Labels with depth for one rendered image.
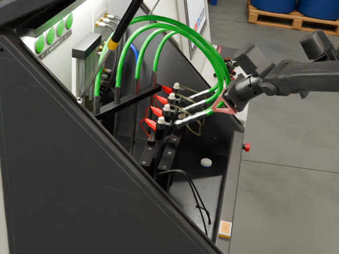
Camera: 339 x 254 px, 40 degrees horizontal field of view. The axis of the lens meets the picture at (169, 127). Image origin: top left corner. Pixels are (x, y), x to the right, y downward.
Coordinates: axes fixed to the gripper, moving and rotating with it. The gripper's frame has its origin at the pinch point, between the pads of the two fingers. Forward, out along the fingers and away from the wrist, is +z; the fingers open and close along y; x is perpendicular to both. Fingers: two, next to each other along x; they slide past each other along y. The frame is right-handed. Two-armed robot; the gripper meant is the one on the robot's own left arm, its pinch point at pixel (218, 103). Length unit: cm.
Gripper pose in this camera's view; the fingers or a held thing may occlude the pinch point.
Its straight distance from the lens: 130.2
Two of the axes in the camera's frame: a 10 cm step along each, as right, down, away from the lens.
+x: 6.4, 7.3, 2.3
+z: -6.2, 3.2, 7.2
